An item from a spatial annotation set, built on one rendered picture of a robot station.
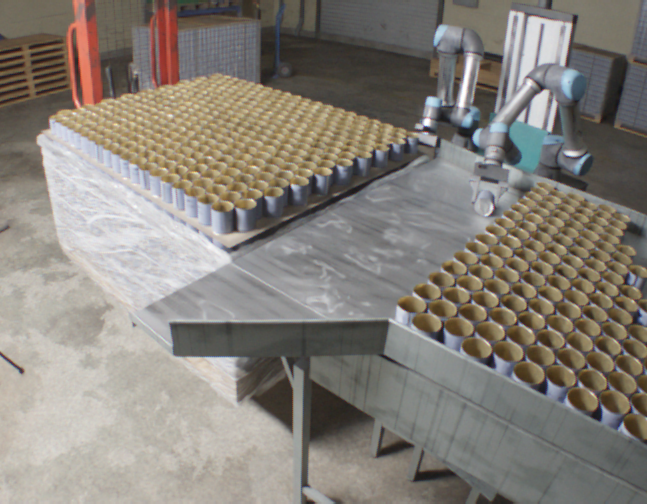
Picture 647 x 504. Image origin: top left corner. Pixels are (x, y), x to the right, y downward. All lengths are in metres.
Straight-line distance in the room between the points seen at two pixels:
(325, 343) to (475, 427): 0.40
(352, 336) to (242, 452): 1.28
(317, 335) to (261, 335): 0.12
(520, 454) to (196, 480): 1.45
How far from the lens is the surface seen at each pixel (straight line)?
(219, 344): 1.18
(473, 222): 1.83
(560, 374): 1.19
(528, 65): 2.76
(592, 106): 8.54
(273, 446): 2.37
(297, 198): 1.73
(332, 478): 2.27
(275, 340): 1.16
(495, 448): 1.26
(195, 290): 1.40
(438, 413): 1.27
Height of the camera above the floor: 1.89
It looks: 31 degrees down
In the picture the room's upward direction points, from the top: 3 degrees clockwise
